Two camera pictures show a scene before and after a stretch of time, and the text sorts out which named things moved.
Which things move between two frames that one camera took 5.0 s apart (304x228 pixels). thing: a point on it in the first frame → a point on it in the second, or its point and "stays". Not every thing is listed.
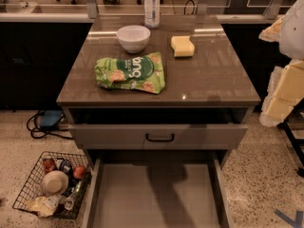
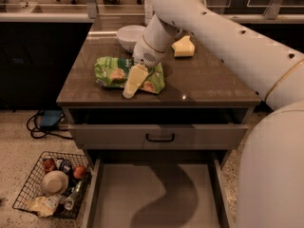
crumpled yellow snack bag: x=44 y=205 stays
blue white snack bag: x=63 y=164 stays
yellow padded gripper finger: x=285 y=91 → x=144 y=55
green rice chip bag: x=135 y=72 stays
